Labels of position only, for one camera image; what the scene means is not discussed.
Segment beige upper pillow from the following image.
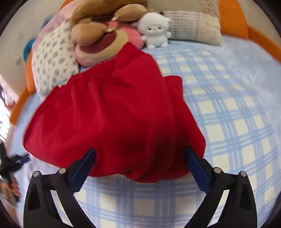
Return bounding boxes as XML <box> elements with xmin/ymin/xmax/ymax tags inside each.
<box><xmin>148</xmin><ymin>0</ymin><xmax>219</xmax><ymax>16</ymax></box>

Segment brown plush toy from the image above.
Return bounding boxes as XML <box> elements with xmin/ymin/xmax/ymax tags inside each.
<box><xmin>70</xmin><ymin>0</ymin><xmax>148</xmax><ymax>46</ymax></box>

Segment blue plaid blanket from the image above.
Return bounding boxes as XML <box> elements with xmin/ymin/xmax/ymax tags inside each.
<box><xmin>8</xmin><ymin>36</ymin><xmax>281</xmax><ymax>228</ymax></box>

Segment white plush cat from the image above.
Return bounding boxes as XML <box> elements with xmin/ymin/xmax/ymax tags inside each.
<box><xmin>136</xmin><ymin>12</ymin><xmax>171</xmax><ymax>49</ymax></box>

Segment beige striped pillow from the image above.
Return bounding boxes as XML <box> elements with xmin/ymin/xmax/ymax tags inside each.
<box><xmin>164</xmin><ymin>11</ymin><xmax>222</xmax><ymax>46</ymax></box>

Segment white floral pillow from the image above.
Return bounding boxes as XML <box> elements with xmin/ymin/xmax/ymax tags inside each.
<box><xmin>31</xmin><ymin>21</ymin><xmax>80</xmax><ymax>100</ymax></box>

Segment pink round plush cushion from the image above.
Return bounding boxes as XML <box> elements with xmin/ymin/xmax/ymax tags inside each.
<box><xmin>75</xmin><ymin>21</ymin><xmax>144</xmax><ymax>68</ymax></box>

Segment red polo shirt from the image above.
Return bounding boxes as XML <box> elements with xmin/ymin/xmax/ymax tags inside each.
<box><xmin>23</xmin><ymin>43</ymin><xmax>206</xmax><ymax>183</ymax></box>

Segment orange bed frame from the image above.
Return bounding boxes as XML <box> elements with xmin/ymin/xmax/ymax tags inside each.
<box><xmin>9</xmin><ymin>1</ymin><xmax>280</xmax><ymax>125</ymax></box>

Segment person's left hand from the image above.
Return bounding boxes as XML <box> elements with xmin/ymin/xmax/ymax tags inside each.
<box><xmin>1</xmin><ymin>177</ymin><xmax>21</xmax><ymax>197</ymax></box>

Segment pink quilt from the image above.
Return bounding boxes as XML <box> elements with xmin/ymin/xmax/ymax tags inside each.
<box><xmin>32</xmin><ymin>0</ymin><xmax>84</xmax><ymax>51</ymax></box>

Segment blue neck pillow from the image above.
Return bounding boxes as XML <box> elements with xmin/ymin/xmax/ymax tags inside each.
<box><xmin>23</xmin><ymin>38</ymin><xmax>36</xmax><ymax>62</ymax></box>

